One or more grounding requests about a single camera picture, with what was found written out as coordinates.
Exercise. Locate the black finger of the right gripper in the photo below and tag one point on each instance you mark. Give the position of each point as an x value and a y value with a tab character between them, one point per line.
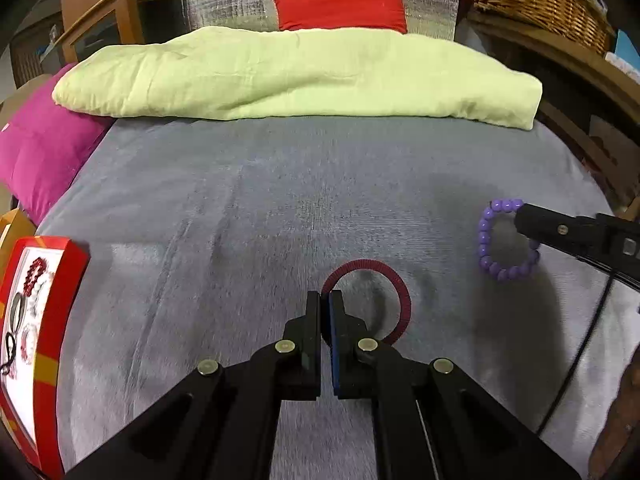
607	243

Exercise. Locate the wooden shelf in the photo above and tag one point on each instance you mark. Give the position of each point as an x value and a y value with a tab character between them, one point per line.
588	102

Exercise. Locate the magenta pillow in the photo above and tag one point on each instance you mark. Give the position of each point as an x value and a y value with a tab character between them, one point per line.
44	146

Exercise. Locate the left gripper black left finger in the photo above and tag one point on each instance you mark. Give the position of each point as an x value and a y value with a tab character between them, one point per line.
219	422

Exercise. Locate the red jewelry box tray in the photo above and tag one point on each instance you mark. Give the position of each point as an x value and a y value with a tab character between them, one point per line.
47	270

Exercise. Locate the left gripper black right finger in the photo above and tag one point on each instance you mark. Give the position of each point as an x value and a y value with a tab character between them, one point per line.
432	420

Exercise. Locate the wicker basket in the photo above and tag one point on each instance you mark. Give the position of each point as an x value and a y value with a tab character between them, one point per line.
582	21

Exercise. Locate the wooden cabinet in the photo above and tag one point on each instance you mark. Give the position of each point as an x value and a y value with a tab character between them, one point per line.
90	25

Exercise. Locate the dark maroon bangle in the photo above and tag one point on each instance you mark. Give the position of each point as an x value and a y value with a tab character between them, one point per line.
395	279

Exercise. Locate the red cushion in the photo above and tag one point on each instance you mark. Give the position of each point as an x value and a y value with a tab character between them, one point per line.
333	14

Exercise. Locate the silver glitter bangle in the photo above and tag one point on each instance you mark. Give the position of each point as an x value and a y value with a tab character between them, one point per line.
17	312

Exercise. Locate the light green folded blanket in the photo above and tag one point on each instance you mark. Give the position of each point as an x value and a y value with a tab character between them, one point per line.
223	73

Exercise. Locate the orange box lid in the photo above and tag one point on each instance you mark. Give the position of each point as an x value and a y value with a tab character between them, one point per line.
14	225

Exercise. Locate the blue cardboard box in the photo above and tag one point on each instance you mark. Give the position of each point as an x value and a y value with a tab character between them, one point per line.
625	57

